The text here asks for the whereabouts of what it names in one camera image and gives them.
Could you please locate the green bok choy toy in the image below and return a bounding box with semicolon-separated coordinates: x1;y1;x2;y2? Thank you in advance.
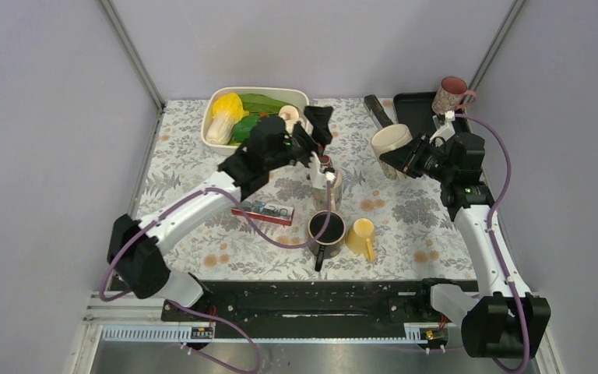
228;115;260;145

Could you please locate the red silver gum box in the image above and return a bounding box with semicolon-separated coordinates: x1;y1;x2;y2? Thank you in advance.
231;200;295;226

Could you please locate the black rectangular box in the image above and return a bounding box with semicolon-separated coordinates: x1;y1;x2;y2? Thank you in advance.
364;94;394;129

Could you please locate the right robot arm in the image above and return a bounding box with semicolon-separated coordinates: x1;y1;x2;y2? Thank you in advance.
379;132;551;359

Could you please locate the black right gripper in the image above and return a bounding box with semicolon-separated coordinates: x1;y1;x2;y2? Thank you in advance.
379;131;457;183

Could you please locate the pink ghost pattern mug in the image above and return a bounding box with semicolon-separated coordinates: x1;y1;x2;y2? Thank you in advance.
431;76;477;115

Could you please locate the tall floral beige mug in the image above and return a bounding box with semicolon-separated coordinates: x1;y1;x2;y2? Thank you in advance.
311;168;343;211

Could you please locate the floral tablecloth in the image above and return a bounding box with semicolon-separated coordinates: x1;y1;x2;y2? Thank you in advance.
136;99;477;281

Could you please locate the green leaf vegetable toy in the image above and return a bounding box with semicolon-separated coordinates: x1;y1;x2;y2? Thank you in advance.
238;93;289;115

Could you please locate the mushroom toy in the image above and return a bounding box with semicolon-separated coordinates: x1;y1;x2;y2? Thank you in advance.
278;105;304;125

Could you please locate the yellow mug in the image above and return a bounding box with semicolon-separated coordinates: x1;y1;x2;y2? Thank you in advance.
345;218;376;262

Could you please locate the black tray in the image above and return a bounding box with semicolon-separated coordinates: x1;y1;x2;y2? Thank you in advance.
392;91;473;143

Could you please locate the white napa cabbage toy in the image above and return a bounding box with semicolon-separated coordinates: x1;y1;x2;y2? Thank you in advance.
205;93;249;145

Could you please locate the cream christmas mug green inside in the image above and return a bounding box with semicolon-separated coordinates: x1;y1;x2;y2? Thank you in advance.
370;124;412;180

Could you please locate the white vegetable tray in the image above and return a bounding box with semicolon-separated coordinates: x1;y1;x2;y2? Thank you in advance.
202;86;309;155

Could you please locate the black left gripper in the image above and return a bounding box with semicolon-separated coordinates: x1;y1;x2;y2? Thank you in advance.
266;107;334;177

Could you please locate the black interior mug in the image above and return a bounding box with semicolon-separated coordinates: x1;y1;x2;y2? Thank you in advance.
308;210;346;272

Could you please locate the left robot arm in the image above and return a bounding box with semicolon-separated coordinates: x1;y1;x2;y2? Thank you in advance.
104;106;336;320

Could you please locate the small brown mug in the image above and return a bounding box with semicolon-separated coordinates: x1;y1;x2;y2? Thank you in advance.
309;153;334;180

